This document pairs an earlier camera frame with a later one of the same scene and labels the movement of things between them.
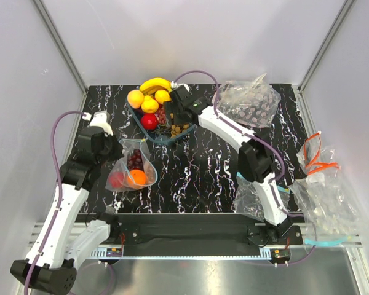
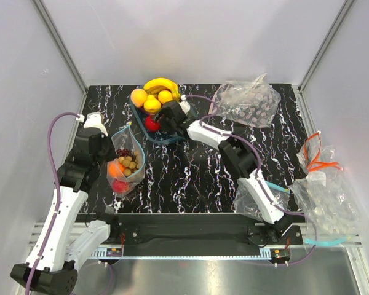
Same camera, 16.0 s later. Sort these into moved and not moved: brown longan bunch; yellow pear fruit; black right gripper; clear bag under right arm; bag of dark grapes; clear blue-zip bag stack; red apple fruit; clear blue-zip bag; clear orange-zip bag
Moved: clear blue-zip bag; black right gripper; brown longan bunch; red apple fruit
Not moved: bag of dark grapes; clear bag under right arm; clear orange-zip bag; yellow pear fruit; clear blue-zip bag stack
